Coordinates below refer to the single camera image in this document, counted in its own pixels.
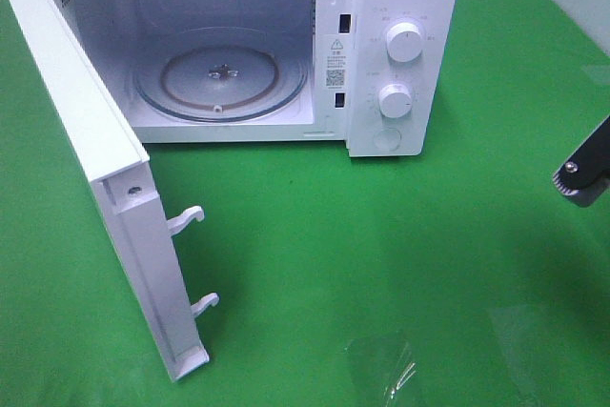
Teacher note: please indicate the white timer knob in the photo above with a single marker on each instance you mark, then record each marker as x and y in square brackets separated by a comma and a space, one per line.
[395, 101]

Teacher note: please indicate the upper white power knob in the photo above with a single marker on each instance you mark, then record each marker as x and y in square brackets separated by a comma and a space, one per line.
[404, 41]

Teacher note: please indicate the white microwave oven body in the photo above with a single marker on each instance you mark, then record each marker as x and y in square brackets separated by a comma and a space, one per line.
[114, 33]

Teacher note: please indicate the round door release button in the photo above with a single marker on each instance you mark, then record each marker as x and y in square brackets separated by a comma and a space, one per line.
[387, 140]

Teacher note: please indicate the glass microwave turntable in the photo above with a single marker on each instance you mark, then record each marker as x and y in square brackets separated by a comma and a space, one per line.
[223, 74]

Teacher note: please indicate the white microwave door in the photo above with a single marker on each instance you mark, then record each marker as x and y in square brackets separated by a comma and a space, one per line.
[117, 169]

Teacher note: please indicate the warning label sticker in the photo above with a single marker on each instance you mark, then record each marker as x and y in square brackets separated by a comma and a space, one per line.
[335, 62]

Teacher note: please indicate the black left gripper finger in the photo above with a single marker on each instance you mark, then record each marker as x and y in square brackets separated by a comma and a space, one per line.
[584, 175]

